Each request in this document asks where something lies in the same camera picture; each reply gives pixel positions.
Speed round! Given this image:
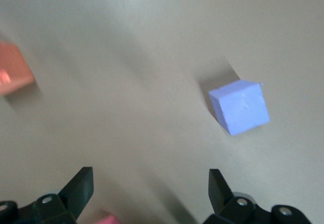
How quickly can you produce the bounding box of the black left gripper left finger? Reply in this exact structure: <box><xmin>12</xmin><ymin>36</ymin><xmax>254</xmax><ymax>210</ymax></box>
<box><xmin>0</xmin><ymin>167</ymin><xmax>94</xmax><ymax>224</ymax></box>

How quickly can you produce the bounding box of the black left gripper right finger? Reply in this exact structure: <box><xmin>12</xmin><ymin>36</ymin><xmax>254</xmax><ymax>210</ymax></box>
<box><xmin>202</xmin><ymin>168</ymin><xmax>313</xmax><ymax>224</ymax></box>

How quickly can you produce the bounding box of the red foam cube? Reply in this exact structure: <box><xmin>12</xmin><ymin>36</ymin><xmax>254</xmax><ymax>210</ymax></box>
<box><xmin>97</xmin><ymin>213</ymin><xmax>122</xmax><ymax>224</ymax></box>

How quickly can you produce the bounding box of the purple foam cube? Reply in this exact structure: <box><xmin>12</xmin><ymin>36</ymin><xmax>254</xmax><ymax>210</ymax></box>
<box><xmin>208</xmin><ymin>79</ymin><xmax>271</xmax><ymax>137</ymax></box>

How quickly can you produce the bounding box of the orange foam cube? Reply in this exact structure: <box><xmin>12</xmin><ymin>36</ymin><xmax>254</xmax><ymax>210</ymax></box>
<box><xmin>0</xmin><ymin>40</ymin><xmax>36</xmax><ymax>96</ymax></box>

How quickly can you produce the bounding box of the table cover sheet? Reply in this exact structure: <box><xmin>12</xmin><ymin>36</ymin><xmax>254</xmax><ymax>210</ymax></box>
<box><xmin>0</xmin><ymin>0</ymin><xmax>324</xmax><ymax>224</ymax></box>

